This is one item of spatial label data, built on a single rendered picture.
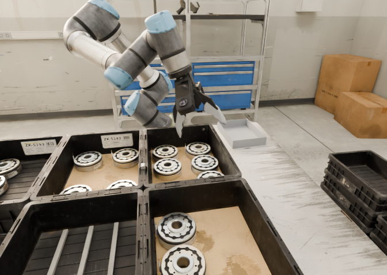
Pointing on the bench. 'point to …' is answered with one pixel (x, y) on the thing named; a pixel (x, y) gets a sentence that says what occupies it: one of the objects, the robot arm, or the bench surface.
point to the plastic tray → (241, 133)
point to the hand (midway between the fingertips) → (203, 132)
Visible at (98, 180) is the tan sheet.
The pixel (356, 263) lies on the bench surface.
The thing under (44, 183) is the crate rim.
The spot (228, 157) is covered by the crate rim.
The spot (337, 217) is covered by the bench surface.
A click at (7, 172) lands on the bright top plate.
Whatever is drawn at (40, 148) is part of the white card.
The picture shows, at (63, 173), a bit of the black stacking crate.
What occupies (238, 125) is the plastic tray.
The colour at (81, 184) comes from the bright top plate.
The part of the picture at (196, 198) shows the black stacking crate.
